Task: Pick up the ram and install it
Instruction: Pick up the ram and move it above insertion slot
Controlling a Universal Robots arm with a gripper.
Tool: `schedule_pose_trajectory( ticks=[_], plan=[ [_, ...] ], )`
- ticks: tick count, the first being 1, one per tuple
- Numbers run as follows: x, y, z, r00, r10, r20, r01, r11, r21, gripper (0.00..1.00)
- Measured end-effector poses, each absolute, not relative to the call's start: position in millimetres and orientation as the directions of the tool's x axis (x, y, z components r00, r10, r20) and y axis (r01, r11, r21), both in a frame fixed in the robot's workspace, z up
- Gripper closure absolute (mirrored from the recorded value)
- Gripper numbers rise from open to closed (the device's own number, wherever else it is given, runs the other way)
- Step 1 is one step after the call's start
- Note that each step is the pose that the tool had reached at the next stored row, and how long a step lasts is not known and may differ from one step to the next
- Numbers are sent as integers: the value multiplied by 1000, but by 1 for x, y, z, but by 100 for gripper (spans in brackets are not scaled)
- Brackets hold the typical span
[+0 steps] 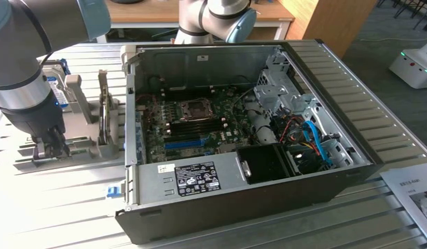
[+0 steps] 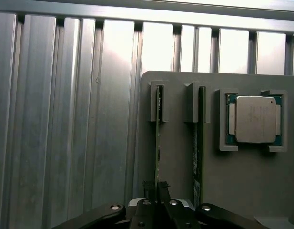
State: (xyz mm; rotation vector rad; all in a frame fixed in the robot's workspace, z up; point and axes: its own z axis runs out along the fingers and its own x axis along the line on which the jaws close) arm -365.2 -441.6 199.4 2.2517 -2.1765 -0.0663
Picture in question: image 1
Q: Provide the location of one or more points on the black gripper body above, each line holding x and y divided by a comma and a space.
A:
34, 116

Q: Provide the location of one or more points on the green RAM stick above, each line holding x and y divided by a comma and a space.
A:
80, 151

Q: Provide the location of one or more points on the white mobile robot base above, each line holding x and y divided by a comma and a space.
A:
411, 70

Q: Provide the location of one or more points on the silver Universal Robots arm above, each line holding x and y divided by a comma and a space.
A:
19, 39

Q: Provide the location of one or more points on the black RAM slot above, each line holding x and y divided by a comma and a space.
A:
195, 122
198, 132
197, 129
197, 125

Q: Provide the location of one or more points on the hard disk with blue label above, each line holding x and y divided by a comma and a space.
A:
58, 90

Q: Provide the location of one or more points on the grey parts rack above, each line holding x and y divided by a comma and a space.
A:
84, 103

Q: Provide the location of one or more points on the graphics card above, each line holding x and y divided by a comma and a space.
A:
104, 114

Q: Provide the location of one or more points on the blue case latch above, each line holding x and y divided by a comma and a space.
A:
114, 191

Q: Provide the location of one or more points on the grey power supply with label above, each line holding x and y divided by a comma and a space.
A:
154, 184

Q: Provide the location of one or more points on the black expansion slot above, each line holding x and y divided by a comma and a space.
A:
182, 139

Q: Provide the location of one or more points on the blue expansion slot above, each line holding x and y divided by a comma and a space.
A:
183, 144

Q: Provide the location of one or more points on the CPU socket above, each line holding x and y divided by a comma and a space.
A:
195, 109

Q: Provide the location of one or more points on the green motherboard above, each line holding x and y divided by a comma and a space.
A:
230, 122

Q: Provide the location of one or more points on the black fan shroud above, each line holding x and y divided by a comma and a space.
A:
262, 160

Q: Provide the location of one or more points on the black open PC case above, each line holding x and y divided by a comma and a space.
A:
255, 207

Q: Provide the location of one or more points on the silver metal disk bay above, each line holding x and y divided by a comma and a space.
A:
279, 88

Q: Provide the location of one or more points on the wooden cabinet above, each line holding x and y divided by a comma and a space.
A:
331, 23

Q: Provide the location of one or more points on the printed paper sheet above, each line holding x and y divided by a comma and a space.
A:
414, 197

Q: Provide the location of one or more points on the black office chair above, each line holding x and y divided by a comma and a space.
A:
417, 10

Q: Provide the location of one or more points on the wooden desk with white frame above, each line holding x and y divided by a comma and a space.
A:
147, 13

